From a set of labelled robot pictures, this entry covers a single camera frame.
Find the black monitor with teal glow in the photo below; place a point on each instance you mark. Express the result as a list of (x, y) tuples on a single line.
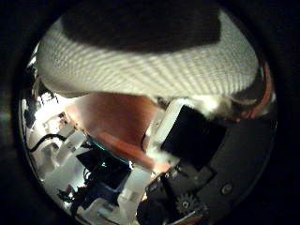
[(106, 170)]

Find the white knit garment black patches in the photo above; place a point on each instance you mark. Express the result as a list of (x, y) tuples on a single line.
[(150, 68)]

